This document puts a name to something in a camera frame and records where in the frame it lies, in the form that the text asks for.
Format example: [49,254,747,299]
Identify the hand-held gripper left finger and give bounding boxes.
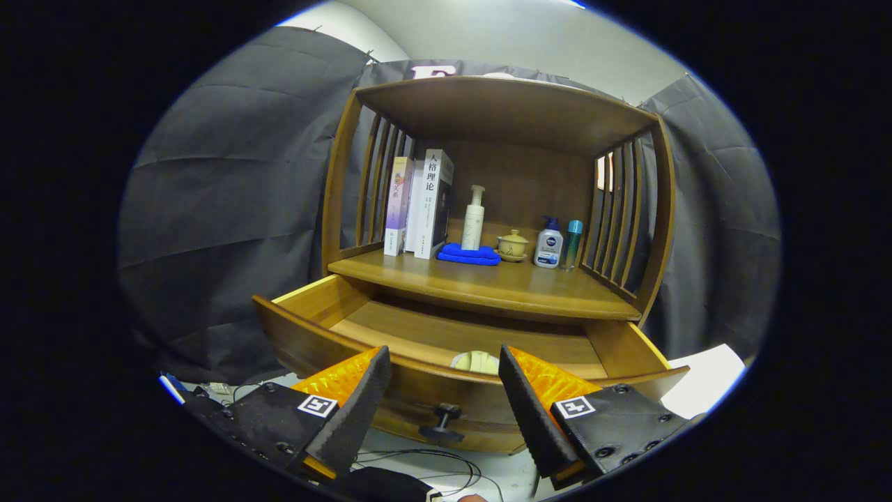
[185,345,393,482]

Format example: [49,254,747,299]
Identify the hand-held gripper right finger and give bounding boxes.
[498,344,708,491]

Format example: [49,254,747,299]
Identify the green scrub brush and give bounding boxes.
[449,350,500,376]

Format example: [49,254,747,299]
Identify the black drawer knob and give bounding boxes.
[418,403,466,445]

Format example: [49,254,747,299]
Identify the brown wooden drawer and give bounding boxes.
[252,273,691,454]

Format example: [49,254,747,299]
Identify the wooden countertop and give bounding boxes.
[328,230,642,323]

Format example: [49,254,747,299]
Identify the white side cabinet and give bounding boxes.
[659,344,746,420]

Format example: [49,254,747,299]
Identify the brown wooden cabinet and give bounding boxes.
[322,75,677,327]

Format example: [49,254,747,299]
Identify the black object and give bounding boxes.
[334,466,443,502]

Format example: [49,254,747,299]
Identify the white bottle with blue cap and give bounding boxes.
[534,216,564,269]

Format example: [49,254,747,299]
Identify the yellow lidded teacup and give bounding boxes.
[495,229,530,263]

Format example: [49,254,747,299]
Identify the blue folded cloth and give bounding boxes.
[437,242,502,266]

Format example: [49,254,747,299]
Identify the teal bottle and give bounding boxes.
[562,220,584,272]

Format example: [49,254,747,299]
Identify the white pump bottle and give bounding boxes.
[461,185,486,251]

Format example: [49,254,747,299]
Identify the purple book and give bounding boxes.
[384,156,415,257]

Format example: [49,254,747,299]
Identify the thin white book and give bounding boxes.
[404,159,426,253]

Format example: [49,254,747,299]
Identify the thick white book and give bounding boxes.
[415,149,454,260]

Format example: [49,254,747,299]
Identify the black backdrop cloth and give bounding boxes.
[118,26,783,384]

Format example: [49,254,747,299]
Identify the black cables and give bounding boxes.
[352,448,506,502]

